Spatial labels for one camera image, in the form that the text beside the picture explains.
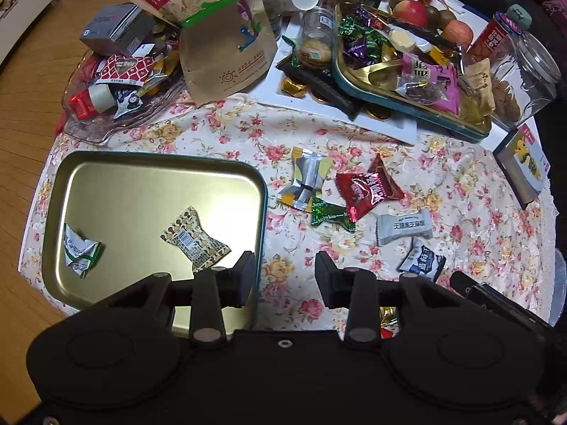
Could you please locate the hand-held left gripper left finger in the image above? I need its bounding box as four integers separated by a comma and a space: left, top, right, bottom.
88, 251, 258, 349

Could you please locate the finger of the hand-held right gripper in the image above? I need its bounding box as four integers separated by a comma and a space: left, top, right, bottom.
449, 270, 477, 295

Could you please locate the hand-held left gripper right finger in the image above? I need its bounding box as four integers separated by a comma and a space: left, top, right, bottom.
315, 251, 480, 350

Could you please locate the blue white snack packet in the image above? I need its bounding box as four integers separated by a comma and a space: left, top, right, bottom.
398, 237, 447, 282

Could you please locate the red yellow candy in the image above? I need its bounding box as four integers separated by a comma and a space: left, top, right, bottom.
378, 305, 402, 340

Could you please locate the white grey crisp packet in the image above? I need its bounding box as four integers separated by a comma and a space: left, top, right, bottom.
376, 209, 433, 247

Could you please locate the red snack packet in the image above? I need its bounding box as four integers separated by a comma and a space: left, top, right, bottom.
335, 154, 406, 222

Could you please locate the gold tray with teal rim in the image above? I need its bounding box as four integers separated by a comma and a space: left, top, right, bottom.
41, 151, 267, 334

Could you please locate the gold patterned snack packet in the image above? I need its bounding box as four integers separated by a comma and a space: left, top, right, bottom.
160, 206, 232, 273

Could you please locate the green wrapped candy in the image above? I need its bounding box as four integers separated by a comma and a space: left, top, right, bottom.
310, 197, 358, 233

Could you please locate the yellow silver snack packet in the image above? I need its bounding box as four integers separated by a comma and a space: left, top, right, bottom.
277, 146, 333, 211

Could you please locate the floral tablecloth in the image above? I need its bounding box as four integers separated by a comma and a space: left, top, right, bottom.
18, 93, 560, 341

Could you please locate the yellow printed box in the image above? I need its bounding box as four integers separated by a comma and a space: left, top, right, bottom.
493, 124, 552, 210

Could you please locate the white rectangular tray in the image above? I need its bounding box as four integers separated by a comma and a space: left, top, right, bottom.
259, 22, 419, 146

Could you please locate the green white candy wrapper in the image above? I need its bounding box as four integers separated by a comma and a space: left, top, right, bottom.
64, 223, 104, 279

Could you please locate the black chocolate bar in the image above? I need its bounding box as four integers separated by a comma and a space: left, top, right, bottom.
277, 59, 362, 120

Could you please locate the gold foil chocolate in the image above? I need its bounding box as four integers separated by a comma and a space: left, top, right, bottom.
281, 77, 307, 98

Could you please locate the small brown kraft packet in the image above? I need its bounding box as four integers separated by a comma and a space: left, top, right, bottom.
462, 58, 496, 116

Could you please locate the pink snack packet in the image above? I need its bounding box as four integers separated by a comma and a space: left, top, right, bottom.
400, 52, 462, 116

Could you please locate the white blue small packet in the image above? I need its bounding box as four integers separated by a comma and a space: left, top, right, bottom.
113, 86, 145, 120

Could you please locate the gold tray full of candies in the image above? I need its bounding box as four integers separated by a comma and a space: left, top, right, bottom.
332, 2, 493, 143

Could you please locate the large glass cookie jar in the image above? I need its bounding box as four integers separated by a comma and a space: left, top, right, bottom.
489, 31, 563, 132

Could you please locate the clear glass plate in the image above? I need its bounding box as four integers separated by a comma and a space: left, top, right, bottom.
62, 48, 187, 145

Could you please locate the large kraft paper bag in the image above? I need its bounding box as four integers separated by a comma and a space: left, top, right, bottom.
112, 0, 278, 107

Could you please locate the red white tube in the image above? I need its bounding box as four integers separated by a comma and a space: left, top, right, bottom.
67, 83, 117, 120

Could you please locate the small glass cookie jar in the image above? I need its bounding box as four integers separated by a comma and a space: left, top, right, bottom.
298, 7, 336, 70

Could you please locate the pile of wrapped candies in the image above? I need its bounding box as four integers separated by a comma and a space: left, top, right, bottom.
338, 4, 444, 66

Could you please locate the red white patterned packet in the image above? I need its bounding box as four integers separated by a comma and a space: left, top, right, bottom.
95, 53, 157, 86

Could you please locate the red canister with grey lid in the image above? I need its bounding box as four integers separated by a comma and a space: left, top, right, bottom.
470, 4, 538, 64

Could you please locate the red apple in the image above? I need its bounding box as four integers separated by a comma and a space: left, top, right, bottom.
392, 0, 430, 28
442, 20, 474, 50

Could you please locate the grey cardboard box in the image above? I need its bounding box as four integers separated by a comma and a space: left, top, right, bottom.
79, 3, 157, 56

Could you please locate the white low cabinet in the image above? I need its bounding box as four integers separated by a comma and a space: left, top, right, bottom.
0, 0, 96, 68

